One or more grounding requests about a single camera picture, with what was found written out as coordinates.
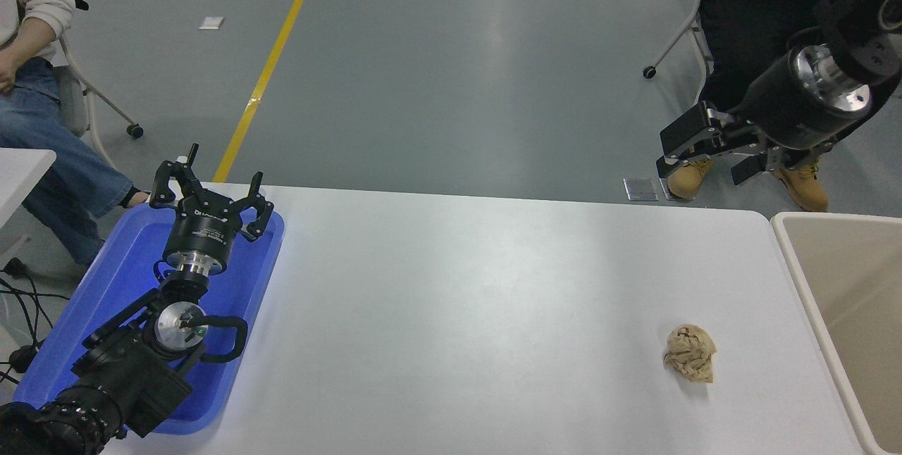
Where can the person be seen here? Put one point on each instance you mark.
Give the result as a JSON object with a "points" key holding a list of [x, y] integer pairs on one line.
{"points": [[740, 32], [49, 152]]}

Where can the tan paper ball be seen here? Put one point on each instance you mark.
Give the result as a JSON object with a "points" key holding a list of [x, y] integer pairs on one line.
{"points": [[690, 355]]}

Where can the grey metal floor plate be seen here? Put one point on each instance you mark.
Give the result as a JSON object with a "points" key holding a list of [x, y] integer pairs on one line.
{"points": [[640, 189], [664, 191]]}

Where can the white paper scrap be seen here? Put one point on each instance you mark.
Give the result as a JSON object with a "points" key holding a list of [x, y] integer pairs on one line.
{"points": [[211, 22]]}

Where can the small white table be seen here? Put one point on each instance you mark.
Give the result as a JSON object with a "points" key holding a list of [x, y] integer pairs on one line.
{"points": [[21, 173]]}

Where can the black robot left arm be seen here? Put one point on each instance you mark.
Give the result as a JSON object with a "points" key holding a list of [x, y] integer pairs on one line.
{"points": [[134, 370]]}

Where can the blue plastic tray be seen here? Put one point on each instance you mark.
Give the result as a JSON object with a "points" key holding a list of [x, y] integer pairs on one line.
{"points": [[127, 265]]}

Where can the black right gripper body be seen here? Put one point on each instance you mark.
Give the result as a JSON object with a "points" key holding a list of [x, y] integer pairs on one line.
{"points": [[782, 106]]}

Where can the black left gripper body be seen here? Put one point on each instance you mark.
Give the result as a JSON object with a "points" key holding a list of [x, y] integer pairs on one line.
{"points": [[201, 229]]}

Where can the white wheeled chair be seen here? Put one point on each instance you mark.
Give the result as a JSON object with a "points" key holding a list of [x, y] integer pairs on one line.
{"points": [[70, 99], [694, 11]]}

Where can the black power adapter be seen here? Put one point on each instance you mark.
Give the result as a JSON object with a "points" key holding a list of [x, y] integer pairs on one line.
{"points": [[22, 358]]}

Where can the large pale bin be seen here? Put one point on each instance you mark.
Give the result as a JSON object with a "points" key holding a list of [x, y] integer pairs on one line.
{"points": [[860, 300]]}

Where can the person's forearm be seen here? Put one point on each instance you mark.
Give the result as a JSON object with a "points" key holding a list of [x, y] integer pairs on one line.
{"points": [[28, 39]]}

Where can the person's hand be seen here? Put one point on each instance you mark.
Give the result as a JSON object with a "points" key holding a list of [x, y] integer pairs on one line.
{"points": [[7, 73]]}

